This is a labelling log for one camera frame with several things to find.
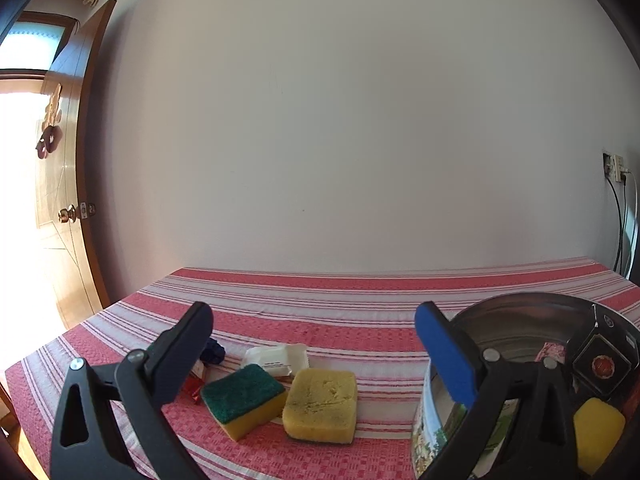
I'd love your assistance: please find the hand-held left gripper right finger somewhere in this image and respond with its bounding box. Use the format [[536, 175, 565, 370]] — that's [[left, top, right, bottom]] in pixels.
[[414, 301, 593, 480]]

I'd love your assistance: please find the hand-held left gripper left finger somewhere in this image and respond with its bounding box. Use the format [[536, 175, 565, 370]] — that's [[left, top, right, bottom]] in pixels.
[[49, 301, 216, 480]]

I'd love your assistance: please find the green yellow scouring sponge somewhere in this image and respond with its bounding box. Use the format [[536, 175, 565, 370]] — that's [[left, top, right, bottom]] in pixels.
[[201, 364, 290, 442]]

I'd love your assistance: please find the round metal tin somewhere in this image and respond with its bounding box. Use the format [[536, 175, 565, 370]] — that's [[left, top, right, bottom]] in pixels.
[[410, 291, 640, 480]]

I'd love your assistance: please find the white serrated-edge packet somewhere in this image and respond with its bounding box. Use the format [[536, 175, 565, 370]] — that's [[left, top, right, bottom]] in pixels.
[[242, 342, 310, 378]]

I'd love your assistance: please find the pink floral snack packet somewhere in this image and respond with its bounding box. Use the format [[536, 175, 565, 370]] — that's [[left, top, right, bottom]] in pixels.
[[535, 341, 568, 363]]

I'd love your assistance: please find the porous yellow sponge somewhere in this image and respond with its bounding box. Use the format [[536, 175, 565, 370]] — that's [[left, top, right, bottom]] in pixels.
[[282, 367, 358, 445]]

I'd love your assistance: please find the black cardboard box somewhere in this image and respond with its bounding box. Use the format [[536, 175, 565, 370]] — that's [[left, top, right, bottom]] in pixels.
[[570, 304, 640, 403]]

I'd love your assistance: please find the small blue item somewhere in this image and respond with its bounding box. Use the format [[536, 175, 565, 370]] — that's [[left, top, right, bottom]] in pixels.
[[202, 337, 226, 365]]

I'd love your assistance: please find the red foil packet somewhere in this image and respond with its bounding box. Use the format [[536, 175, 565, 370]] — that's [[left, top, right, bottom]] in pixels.
[[181, 377, 203, 405]]

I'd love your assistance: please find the red white striped tablecloth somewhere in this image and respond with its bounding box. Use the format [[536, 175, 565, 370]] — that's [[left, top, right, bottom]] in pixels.
[[5, 256, 640, 480]]

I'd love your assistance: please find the wooden door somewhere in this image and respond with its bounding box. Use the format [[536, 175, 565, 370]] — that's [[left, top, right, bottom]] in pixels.
[[35, 0, 118, 331]]

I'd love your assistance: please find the wooden flower door decoration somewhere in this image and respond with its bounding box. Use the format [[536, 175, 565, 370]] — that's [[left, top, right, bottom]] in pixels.
[[35, 82, 63, 160]]

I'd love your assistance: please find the transom window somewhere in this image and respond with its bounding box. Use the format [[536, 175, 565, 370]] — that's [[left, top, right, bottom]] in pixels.
[[0, 12, 78, 72]]

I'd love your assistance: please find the black power cable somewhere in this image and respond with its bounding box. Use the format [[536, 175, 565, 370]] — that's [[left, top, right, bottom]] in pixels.
[[607, 175, 626, 273]]

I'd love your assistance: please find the white wall outlet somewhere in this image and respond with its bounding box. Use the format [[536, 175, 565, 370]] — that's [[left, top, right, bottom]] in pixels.
[[602, 151, 632, 183]]

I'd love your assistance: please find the wooden door frame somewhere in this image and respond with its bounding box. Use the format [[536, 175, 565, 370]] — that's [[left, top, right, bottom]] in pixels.
[[0, 10, 81, 82]]

